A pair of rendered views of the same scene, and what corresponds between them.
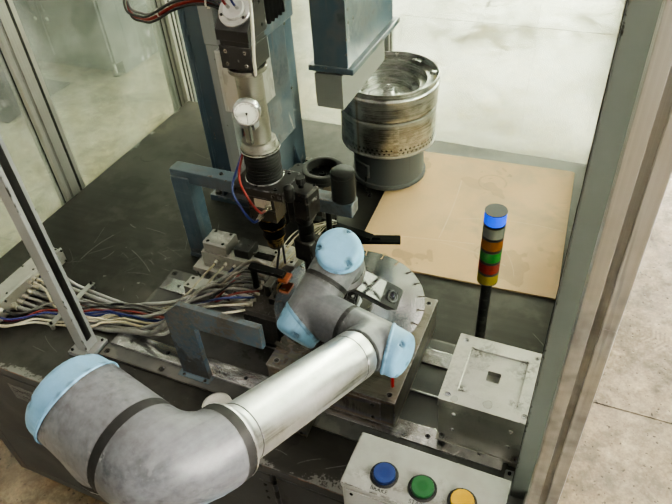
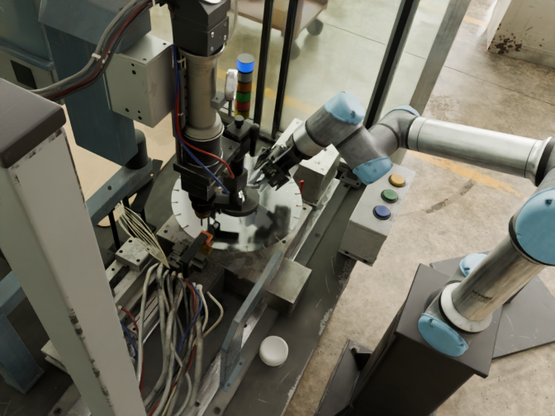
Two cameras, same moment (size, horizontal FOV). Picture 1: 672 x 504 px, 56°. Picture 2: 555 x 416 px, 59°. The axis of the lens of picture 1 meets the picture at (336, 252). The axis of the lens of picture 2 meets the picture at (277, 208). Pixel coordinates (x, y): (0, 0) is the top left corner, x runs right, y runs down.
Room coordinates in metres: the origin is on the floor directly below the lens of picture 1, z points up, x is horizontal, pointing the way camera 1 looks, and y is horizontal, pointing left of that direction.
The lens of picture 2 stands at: (0.97, 0.81, 1.90)
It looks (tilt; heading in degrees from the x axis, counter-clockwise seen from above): 50 degrees down; 263
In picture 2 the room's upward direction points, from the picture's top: 10 degrees clockwise
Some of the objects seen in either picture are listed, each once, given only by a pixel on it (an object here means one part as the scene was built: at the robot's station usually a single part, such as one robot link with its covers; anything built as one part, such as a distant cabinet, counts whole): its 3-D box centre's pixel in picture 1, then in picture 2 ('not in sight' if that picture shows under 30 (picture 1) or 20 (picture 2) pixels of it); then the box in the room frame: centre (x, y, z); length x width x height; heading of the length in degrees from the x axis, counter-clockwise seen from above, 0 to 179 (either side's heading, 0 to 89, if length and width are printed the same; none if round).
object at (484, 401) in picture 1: (489, 399); (305, 163); (0.77, -0.29, 0.82); 0.18 x 0.18 x 0.15; 64
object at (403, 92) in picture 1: (388, 125); not in sight; (1.74, -0.20, 0.93); 0.31 x 0.31 x 0.36
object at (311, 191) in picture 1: (304, 219); (236, 155); (0.98, 0.06, 1.17); 0.06 x 0.05 x 0.20; 55
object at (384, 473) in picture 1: (384, 475); (381, 212); (0.58, -0.05, 0.90); 0.04 x 0.04 x 0.02
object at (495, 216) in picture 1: (495, 216); (245, 63); (0.98, -0.32, 1.14); 0.05 x 0.04 x 0.03; 154
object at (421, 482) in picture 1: (422, 488); (389, 196); (0.55, -0.12, 0.90); 0.04 x 0.04 x 0.02
